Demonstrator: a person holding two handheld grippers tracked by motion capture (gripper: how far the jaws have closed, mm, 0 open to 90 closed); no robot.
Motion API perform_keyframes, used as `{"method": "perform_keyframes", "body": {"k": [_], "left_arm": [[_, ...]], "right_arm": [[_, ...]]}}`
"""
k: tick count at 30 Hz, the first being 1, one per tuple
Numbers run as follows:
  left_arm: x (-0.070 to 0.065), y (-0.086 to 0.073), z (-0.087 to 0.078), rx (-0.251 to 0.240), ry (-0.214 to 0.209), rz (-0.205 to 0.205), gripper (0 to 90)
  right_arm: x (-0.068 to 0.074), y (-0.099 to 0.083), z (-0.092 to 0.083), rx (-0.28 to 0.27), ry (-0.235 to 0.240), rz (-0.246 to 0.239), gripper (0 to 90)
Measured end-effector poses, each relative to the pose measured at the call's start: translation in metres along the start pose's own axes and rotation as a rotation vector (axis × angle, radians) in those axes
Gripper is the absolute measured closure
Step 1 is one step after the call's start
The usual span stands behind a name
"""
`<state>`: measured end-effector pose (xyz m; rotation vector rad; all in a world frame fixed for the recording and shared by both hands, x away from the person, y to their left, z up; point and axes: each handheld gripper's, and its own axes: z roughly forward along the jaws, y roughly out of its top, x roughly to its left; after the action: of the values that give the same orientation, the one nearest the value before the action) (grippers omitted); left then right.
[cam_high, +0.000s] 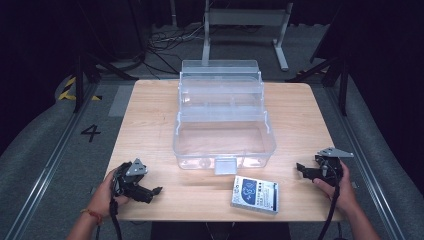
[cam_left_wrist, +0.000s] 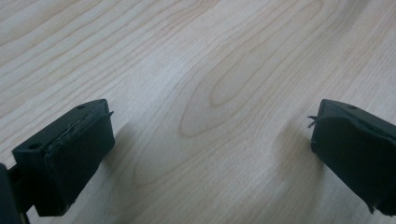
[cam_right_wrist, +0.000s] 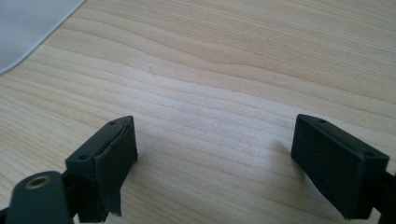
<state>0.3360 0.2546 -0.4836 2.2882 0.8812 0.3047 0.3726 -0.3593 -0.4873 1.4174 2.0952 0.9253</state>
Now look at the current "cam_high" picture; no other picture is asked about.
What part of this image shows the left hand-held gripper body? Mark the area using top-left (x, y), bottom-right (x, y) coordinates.
top-left (111, 158), bottom-right (149, 202)

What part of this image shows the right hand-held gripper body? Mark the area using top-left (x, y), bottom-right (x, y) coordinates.
top-left (314, 147), bottom-right (355, 187)

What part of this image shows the white and blue packet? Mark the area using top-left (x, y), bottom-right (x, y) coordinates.
top-left (230, 175), bottom-right (280, 215)

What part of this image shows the clear plastic tiered storage box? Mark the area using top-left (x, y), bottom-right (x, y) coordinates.
top-left (172, 59), bottom-right (277, 176)

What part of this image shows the person's left hand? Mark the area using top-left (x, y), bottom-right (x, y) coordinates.
top-left (87, 168), bottom-right (130, 220)

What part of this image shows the person's right hand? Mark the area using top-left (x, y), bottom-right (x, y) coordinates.
top-left (313, 161), bottom-right (360, 215)

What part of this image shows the grey floor patch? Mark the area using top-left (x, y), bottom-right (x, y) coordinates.
top-left (107, 84), bottom-right (135, 118)

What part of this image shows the black tripod stand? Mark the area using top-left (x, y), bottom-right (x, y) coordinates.
top-left (285, 55), bottom-right (350, 117)
top-left (73, 51), bottom-right (140, 114)

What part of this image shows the yellow and black floor tape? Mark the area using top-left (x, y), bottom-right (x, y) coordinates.
top-left (57, 76), bottom-right (103, 102)

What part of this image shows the grey metal stand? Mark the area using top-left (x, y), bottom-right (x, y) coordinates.
top-left (201, 0), bottom-right (294, 72)

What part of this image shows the grey metal pole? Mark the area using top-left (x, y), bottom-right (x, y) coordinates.
top-left (169, 0), bottom-right (178, 28)

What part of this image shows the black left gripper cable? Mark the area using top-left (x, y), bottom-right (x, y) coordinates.
top-left (109, 197), bottom-right (123, 240)

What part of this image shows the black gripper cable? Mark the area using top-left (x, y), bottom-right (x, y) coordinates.
top-left (317, 179), bottom-right (342, 240)
top-left (109, 197), bottom-right (123, 240)

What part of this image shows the grey metal floor rail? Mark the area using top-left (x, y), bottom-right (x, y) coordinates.
top-left (327, 85), bottom-right (405, 240)
top-left (2, 83), bottom-right (98, 240)

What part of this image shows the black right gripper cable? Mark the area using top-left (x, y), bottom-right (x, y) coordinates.
top-left (317, 179), bottom-right (342, 240)

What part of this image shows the red and yellow bracelet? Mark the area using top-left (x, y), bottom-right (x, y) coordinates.
top-left (80, 208), bottom-right (104, 225)

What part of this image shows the tangle of black floor cables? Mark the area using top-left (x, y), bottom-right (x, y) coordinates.
top-left (145, 23), bottom-right (205, 76)

